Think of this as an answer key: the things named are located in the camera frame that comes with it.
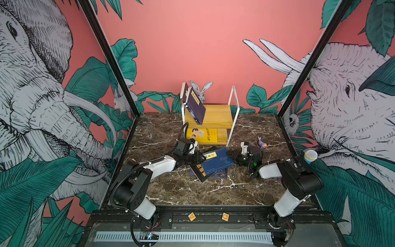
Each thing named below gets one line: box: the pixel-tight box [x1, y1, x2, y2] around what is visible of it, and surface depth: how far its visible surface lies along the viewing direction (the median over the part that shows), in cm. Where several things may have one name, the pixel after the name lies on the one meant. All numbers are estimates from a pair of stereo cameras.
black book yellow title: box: [189, 163, 212, 183], surface depth 88 cm
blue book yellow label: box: [201, 147, 235, 176], surface depth 92 cm
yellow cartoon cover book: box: [186, 128, 218, 144], surface depth 105 cm
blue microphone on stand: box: [302, 147, 318, 165], surface depth 73 cm
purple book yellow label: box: [183, 86, 206, 126], surface depth 85 cm
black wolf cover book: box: [180, 81, 189, 103], surface depth 79 cm
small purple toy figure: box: [257, 135, 268, 149], surface depth 103 cm
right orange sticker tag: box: [221, 212, 230, 222], surface depth 76 cm
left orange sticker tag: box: [187, 212, 197, 222], surface depth 76 cm
